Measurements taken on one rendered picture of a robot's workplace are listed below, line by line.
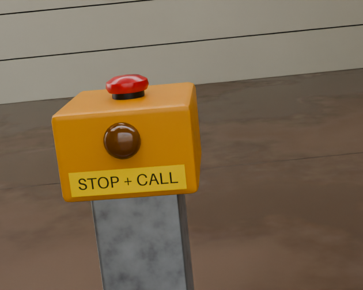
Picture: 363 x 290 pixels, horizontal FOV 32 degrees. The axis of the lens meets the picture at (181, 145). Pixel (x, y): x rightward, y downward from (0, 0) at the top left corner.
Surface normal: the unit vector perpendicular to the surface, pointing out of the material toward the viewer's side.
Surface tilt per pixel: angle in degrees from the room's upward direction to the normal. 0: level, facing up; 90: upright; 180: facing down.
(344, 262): 0
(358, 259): 0
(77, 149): 90
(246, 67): 90
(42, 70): 90
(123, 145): 94
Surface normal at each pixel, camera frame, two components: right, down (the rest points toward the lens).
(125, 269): -0.05, 0.26
